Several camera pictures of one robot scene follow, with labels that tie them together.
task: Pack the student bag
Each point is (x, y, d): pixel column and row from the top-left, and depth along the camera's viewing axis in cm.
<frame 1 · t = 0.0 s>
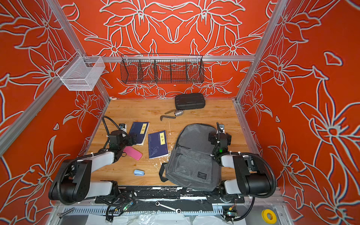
left hand: (128, 133, 92), fingers open
right hand: (218, 131, 91), fingers open
grey student backpack: (190, 164, 83), point 3 cm above the table
blue notebook yellow label: (157, 145, 93), on the table
blue notebook: (140, 129, 100), point 2 cm above the table
pink pencil case: (133, 153, 90), on the table
light blue stapler: (138, 173, 81), point 2 cm above the table
black hard case: (189, 101, 114), point 6 cm above the table

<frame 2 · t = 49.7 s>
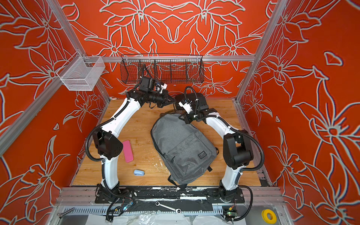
left hand: (175, 98, 78), fingers closed
right hand: (178, 115, 87), fingers closed
grey student backpack: (187, 152, 87), point 4 cm above the table
pink pencil case: (130, 156, 88), on the table
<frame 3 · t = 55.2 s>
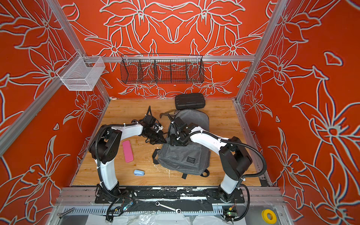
left hand: (166, 141, 92), fingers closed
right hand: (170, 142, 85), fingers open
grey student backpack: (184, 154, 85), point 4 cm above the table
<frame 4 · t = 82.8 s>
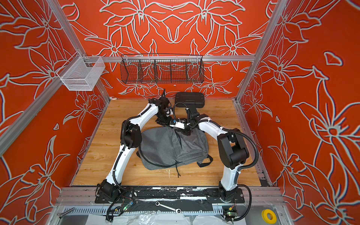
left hand: (168, 124, 100), fingers open
right hand: (177, 126, 91), fingers closed
grey student backpack: (162, 147, 89), point 4 cm above the table
